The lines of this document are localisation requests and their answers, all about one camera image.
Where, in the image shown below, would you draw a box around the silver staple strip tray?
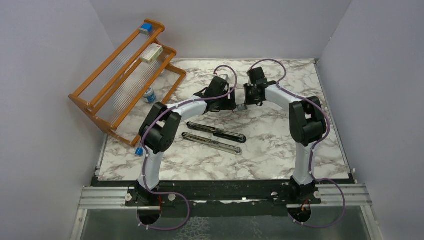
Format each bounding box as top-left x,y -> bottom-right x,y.
235,103 -> 247,112

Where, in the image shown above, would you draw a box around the black stapler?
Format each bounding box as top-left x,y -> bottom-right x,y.
186,121 -> 247,144

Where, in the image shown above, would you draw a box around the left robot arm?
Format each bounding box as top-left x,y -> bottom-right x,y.
137,76 -> 235,206

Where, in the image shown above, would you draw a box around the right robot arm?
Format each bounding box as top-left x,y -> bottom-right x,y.
244,67 -> 329,204

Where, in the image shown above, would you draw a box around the blue white jar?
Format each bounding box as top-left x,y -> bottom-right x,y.
142,87 -> 157,104

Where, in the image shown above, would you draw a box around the white red box on shelf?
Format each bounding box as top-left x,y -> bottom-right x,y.
139,43 -> 163,65

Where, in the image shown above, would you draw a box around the orange wooden shelf rack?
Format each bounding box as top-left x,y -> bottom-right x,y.
68,18 -> 187,147

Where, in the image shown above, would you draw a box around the blue grey eraser block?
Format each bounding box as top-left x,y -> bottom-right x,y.
138,23 -> 153,36

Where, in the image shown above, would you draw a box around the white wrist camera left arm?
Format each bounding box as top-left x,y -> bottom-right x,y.
219,74 -> 230,82

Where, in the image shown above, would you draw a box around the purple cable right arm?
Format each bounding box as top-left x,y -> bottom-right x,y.
249,58 -> 347,229

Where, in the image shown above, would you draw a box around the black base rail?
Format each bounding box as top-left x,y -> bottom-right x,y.
78,180 -> 372,218

